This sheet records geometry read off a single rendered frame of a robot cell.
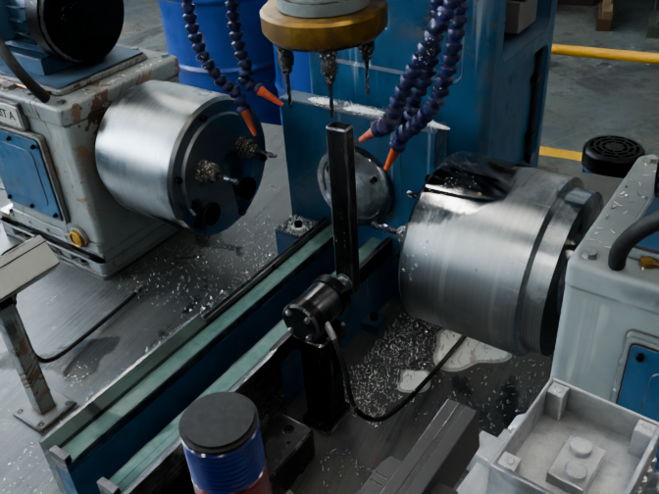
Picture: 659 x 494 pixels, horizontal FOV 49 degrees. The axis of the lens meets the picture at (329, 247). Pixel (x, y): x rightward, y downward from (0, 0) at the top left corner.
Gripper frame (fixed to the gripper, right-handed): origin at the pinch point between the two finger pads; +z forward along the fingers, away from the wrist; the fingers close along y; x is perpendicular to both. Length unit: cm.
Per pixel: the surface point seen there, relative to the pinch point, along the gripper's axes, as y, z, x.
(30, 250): 76, 16, 29
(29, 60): 112, 45, 21
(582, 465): -0.8, 19.8, 25.3
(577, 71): 132, 362, 186
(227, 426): 20.0, 2.8, 14.2
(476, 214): 24, 48, 28
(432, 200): 30, 48, 28
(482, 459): 8.2, 19.5, 31.3
